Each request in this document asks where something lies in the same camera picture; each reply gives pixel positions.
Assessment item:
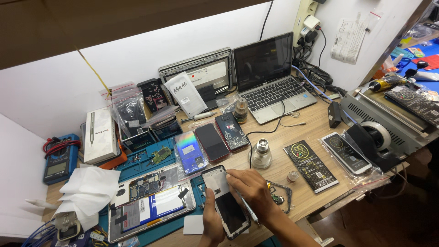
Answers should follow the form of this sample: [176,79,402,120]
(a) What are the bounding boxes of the person's left hand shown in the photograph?
[198,188,226,246]

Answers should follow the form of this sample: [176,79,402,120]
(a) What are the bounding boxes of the person's right hand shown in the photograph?
[225,168,280,224]

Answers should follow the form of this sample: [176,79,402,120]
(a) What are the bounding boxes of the silver precision screwdriver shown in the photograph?
[237,192,261,227]

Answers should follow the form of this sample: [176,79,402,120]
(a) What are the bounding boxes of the black smartphone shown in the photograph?
[201,165,252,241]

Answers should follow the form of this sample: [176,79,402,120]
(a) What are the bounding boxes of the white card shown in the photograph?
[183,215,205,236]

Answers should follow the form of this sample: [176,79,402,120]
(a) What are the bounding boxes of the glass alcohol dispenser bottle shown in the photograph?
[248,138,273,169]

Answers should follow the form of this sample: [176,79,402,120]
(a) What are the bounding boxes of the black screen protector packet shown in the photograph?
[283,139,340,194]

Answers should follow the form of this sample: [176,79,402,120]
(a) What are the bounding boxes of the opened tablet with exposed board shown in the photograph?
[108,167,197,244]

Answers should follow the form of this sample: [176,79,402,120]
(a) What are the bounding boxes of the black red patterned phone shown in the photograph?
[215,113,250,153]

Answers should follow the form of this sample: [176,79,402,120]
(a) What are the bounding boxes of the red phone with dark screen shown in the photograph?
[194,123,230,164]

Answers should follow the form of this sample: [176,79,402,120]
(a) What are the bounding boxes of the iridescent blue phone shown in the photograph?
[173,131,208,176]

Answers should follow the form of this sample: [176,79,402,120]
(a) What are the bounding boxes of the small brown bottle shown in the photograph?
[234,97,248,124]

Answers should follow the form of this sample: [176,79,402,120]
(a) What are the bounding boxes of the small green circuit board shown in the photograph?
[150,146,172,165]

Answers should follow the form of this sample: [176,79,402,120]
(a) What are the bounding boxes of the blue repair mat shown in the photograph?
[97,137,207,247]

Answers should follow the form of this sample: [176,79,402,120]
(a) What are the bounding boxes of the grey paste syringe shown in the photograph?
[180,111,217,124]

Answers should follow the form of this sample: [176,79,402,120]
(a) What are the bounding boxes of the small clear plastic bag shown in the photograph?
[216,94,239,114]

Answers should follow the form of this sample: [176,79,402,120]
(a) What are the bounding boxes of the white smartphone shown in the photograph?
[321,132,373,175]

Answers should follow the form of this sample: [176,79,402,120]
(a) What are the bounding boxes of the small black parts box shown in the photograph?
[150,116,184,141]

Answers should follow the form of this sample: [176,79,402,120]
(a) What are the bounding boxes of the black power adapter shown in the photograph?
[327,101,343,129]

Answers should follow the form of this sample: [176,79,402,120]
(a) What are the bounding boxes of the large black parts box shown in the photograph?
[121,128,157,153]

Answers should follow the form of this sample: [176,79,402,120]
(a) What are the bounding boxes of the large clear plastic bag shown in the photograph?
[317,130,392,190]

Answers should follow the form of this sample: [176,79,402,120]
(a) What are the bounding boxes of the silver open laptop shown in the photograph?
[232,32,318,125]

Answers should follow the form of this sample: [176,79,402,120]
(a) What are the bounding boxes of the orange tool case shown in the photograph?
[99,143,128,171]

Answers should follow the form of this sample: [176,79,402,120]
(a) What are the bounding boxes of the white handwritten envelope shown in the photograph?
[163,71,208,118]

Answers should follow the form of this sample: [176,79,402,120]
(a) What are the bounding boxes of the black tape dispenser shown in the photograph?
[346,121,402,172]

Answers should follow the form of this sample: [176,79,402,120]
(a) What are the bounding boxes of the crumpled white tissue paper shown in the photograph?
[54,164,121,232]

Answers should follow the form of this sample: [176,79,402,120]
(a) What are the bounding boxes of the disassembled silver laptop screen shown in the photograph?
[158,47,234,111]

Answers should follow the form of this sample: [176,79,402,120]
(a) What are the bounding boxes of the black printed phone case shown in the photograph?
[137,78,169,114]

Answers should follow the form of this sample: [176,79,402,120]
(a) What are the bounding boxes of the white screwdriver box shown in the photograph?
[83,107,119,165]

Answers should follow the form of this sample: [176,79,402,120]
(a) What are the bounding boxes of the clear plastic bags with parts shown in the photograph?
[99,81,149,138]

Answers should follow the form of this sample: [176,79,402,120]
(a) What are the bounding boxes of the grey metal machine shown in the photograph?
[339,80,439,159]

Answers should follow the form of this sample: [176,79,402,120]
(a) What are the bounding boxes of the blue digital multimeter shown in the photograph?
[43,133,82,186]

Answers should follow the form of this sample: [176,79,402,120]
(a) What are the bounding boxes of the black yellow glue tube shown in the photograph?
[368,74,411,93]

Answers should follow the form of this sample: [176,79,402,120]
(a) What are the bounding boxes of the printed paper sheet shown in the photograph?
[330,12,382,65]

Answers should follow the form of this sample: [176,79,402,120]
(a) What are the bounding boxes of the white plug charger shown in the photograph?
[303,14,321,32]

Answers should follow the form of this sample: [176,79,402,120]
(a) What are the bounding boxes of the black patterned packet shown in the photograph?
[384,85,439,128]

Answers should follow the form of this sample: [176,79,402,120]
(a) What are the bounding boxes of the blue table with clutter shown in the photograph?
[372,19,439,94]

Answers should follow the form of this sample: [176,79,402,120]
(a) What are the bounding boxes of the brown overhead shelf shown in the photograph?
[0,0,272,71]

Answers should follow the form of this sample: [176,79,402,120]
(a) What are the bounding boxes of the black phone middle frame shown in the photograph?
[265,180,293,214]

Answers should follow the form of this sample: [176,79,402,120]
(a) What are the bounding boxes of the thin black cable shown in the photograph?
[246,98,287,169]

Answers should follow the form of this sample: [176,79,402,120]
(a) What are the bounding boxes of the thin white cable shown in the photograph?
[279,111,307,128]

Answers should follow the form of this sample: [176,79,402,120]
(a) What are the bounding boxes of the bundle of black cables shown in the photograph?
[291,26,348,101]

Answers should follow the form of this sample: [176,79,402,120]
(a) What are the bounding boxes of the black wall cable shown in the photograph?
[259,0,274,41]

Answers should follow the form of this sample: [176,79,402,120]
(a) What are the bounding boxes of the blue cables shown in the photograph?
[21,220,57,247]

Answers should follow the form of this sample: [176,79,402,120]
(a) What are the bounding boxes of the white wall power strip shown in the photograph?
[293,0,320,47]

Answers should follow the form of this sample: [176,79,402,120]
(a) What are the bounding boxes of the yellow string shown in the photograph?
[75,48,113,98]

